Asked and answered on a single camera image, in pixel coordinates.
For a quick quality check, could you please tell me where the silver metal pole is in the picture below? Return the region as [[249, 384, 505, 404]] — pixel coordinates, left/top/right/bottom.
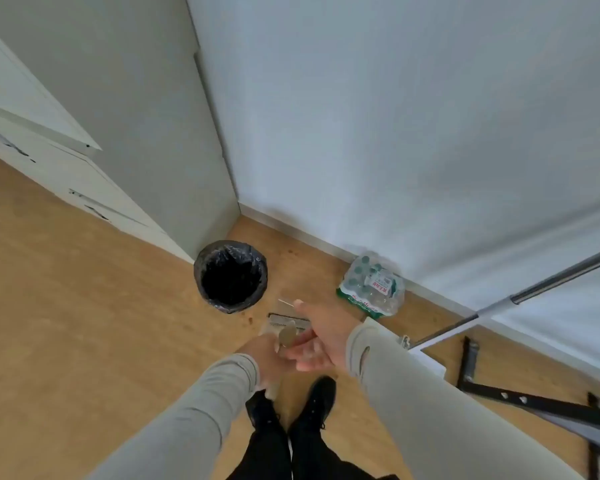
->
[[405, 242, 600, 351]]

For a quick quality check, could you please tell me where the person's right hand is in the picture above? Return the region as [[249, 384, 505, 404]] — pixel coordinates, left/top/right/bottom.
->
[[279, 298, 365, 374]]

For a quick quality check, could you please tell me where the black metal folding frame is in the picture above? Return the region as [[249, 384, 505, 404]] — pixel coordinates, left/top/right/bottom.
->
[[456, 336, 600, 480]]

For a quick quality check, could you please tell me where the person's left forearm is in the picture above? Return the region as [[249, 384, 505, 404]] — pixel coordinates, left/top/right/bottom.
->
[[87, 353, 261, 480]]

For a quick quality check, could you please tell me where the black right shoe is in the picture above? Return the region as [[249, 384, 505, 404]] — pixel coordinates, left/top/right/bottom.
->
[[289, 376, 337, 431]]

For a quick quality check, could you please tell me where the black trash bin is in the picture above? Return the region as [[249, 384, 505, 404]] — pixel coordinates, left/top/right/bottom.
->
[[193, 240, 269, 315]]

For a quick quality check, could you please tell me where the person's left hand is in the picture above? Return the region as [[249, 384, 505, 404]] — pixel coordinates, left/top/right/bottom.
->
[[235, 334, 287, 393]]

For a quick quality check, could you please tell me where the person's leg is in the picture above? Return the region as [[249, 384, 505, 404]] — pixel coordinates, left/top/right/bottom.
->
[[287, 424, 401, 480], [227, 419, 292, 480]]

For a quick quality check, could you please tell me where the black shoe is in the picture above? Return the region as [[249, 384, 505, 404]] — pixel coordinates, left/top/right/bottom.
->
[[245, 389, 281, 431], [289, 376, 337, 431]]

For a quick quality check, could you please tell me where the person's right leg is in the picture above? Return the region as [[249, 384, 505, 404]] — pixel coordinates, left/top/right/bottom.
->
[[287, 424, 401, 480]]

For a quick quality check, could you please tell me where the person's left leg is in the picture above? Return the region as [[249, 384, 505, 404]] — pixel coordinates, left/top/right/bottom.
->
[[227, 419, 292, 480]]

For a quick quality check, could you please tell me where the shrink-wrapped pack of water bottles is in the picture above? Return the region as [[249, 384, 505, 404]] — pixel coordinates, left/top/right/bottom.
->
[[336, 252, 406, 319]]

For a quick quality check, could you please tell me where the black left shoe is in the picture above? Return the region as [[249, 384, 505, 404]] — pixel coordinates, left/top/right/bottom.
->
[[245, 389, 281, 431]]

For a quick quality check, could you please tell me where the grey metal filing cabinet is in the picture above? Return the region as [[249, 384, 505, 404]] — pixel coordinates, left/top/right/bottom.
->
[[0, 0, 241, 265]]

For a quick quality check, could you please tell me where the long-handled broom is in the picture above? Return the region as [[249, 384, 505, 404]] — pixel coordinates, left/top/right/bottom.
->
[[268, 313, 312, 353]]

